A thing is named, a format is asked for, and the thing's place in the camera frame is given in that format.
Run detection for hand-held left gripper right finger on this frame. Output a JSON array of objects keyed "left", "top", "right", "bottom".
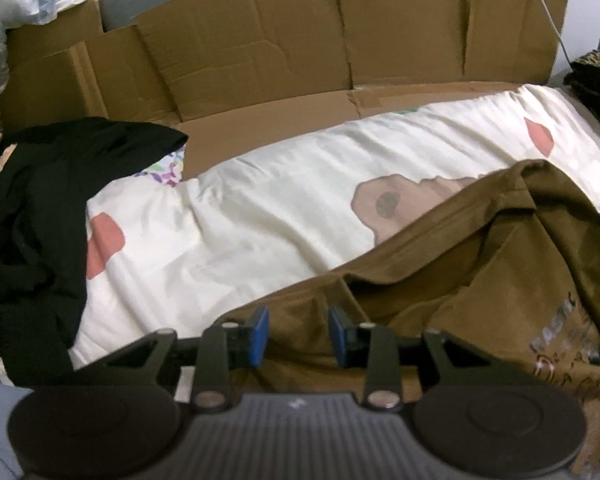
[{"left": 327, "top": 304, "right": 531, "bottom": 413}]

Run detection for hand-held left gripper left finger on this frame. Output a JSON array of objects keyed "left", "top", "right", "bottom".
[{"left": 75, "top": 306, "right": 271, "bottom": 413}]

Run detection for brown printed t-shirt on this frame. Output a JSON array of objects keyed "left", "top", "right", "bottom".
[{"left": 215, "top": 160, "right": 600, "bottom": 471}]

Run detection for leopard print cloth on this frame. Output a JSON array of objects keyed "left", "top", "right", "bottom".
[{"left": 564, "top": 51, "right": 600, "bottom": 131}]

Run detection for white bear print blanket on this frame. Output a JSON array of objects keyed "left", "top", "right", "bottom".
[{"left": 0, "top": 82, "right": 600, "bottom": 401}]

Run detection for colourful patterned sheet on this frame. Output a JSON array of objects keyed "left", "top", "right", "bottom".
[{"left": 135, "top": 149, "right": 187, "bottom": 188}]

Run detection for black garment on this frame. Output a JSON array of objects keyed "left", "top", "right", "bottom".
[{"left": 0, "top": 116, "right": 189, "bottom": 386}]

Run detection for light blue jeans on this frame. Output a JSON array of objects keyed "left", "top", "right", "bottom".
[{"left": 0, "top": 380, "right": 31, "bottom": 480}]

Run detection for flattened cardboard box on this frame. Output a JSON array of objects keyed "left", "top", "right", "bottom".
[{"left": 0, "top": 0, "right": 568, "bottom": 181}]

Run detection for white cable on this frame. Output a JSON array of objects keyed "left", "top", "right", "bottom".
[{"left": 517, "top": 0, "right": 571, "bottom": 61}]

